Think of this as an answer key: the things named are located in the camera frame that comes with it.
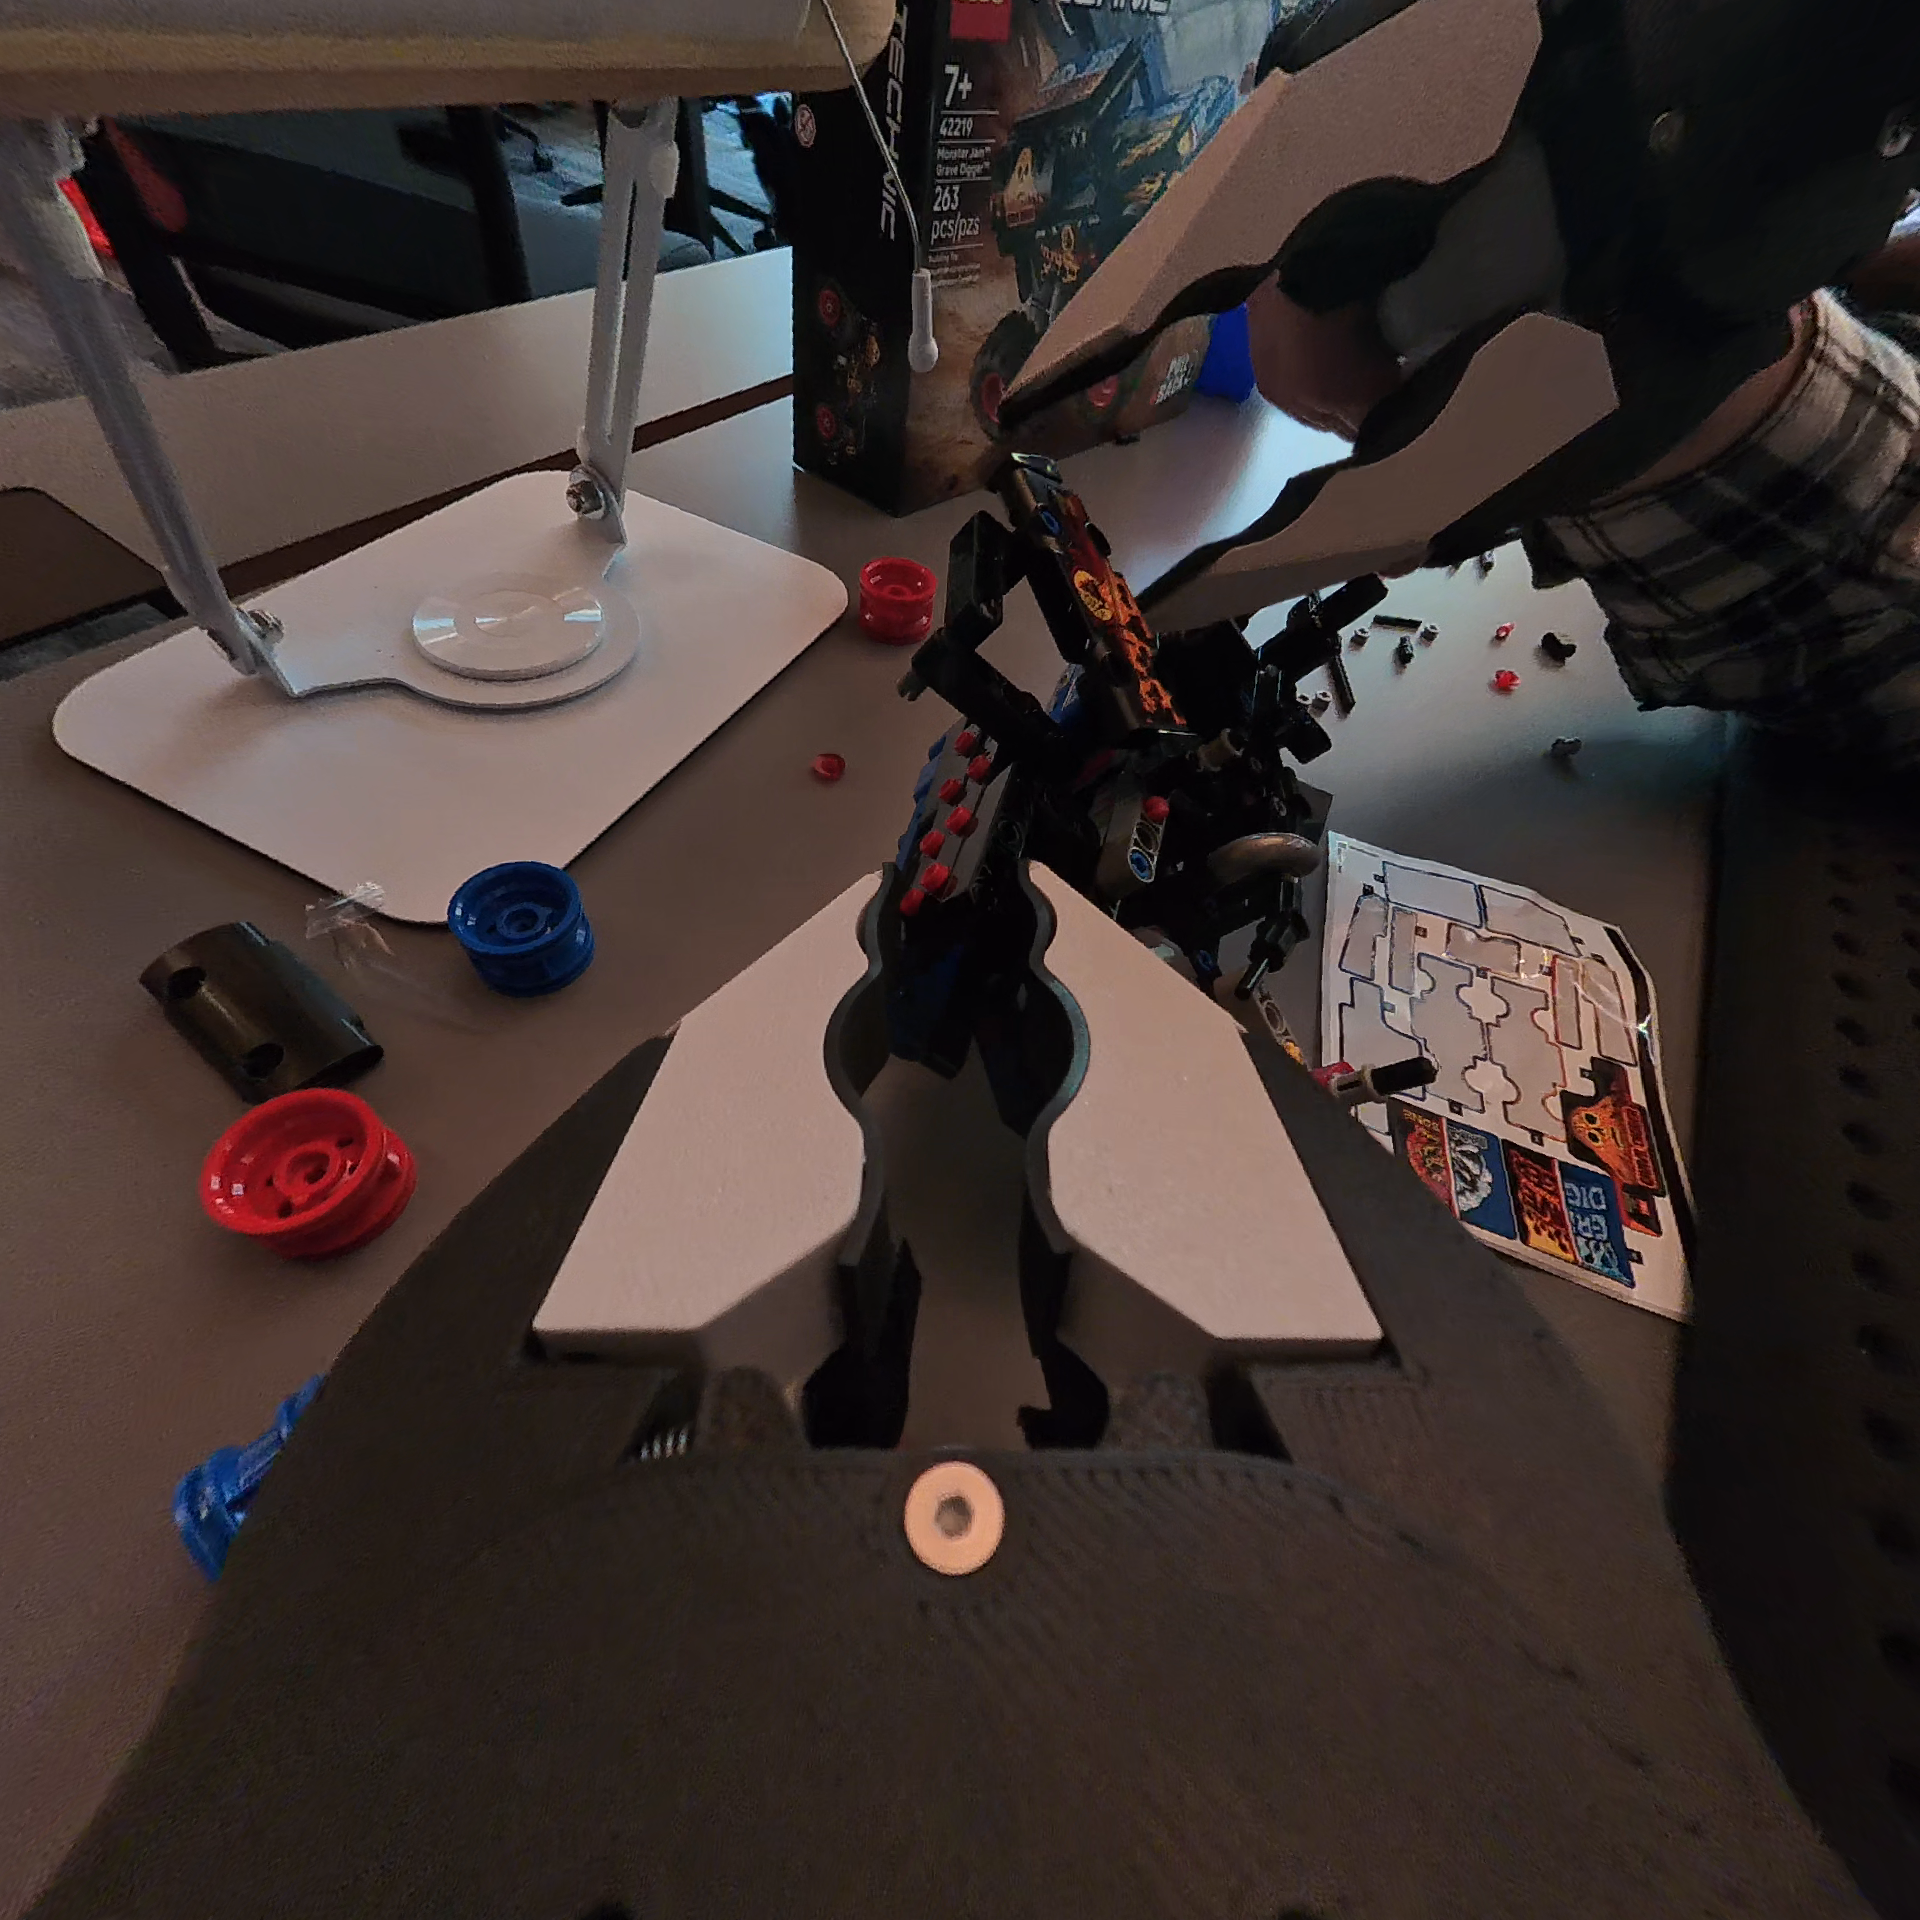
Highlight black dotted pad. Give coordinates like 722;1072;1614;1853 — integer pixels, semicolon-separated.
1656;702;1920;1920

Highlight black cylinder part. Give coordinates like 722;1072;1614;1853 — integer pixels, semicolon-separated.
140;921;386;1106

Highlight black toy set box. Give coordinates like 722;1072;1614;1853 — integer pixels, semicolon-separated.
792;0;1299;520

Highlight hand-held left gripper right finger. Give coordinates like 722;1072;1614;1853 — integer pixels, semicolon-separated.
1020;869;1384;1373

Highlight scattered small brick parts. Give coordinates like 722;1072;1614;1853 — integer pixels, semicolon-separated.
1305;546;1585;758

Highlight beige flat panel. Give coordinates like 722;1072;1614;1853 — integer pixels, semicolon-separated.
0;0;890;117

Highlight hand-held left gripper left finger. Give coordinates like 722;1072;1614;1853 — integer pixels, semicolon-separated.
527;869;918;1373

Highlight clear round disc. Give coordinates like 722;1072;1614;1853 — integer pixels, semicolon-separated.
410;570;646;709

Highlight white stand with base plate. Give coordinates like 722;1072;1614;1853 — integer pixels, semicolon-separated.
0;94;853;928

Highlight black office chair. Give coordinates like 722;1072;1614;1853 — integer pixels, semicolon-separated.
93;107;543;369

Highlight brick-built toy truck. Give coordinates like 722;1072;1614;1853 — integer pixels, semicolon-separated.
877;452;1442;1106

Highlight red wheel rim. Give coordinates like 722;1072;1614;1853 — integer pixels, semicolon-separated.
198;1086;416;1260
853;554;940;649

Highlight blue wheel rim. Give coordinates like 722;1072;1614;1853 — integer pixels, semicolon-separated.
168;1369;325;1580
444;858;597;1000

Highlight person's right hand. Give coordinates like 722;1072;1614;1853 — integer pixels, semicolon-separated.
1257;294;1403;441

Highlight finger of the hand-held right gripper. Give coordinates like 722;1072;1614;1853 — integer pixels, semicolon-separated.
1136;306;1630;634
991;0;1569;459

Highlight clear plastic wrap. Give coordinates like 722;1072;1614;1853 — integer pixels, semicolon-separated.
299;884;504;1037

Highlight sticker sheet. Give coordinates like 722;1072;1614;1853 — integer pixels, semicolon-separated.
1316;831;1700;1326

